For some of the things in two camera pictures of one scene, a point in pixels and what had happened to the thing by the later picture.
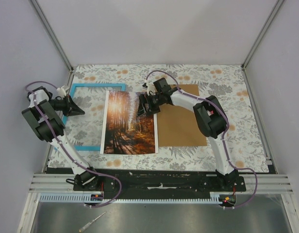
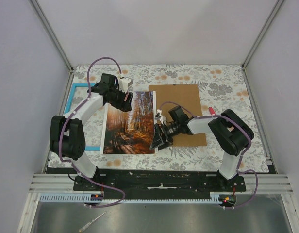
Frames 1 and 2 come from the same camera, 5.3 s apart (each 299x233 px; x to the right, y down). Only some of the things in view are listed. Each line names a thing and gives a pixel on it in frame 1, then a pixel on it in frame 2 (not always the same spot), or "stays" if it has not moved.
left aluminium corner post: [46, 25] stays
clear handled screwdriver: [91, 222] stays
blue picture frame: [73, 93] stays
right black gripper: [146, 99] → [165, 141]
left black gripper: [71, 108] → [124, 106]
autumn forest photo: [124, 132] stays
